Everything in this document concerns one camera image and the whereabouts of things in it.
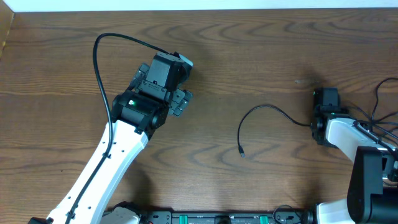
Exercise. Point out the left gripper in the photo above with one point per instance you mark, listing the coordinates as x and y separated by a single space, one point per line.
183 101

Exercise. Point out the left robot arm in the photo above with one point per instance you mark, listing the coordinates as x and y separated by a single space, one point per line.
134 119

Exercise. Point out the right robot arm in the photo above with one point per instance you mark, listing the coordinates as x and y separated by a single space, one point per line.
367 200

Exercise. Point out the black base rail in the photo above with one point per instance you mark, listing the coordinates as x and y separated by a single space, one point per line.
283 216

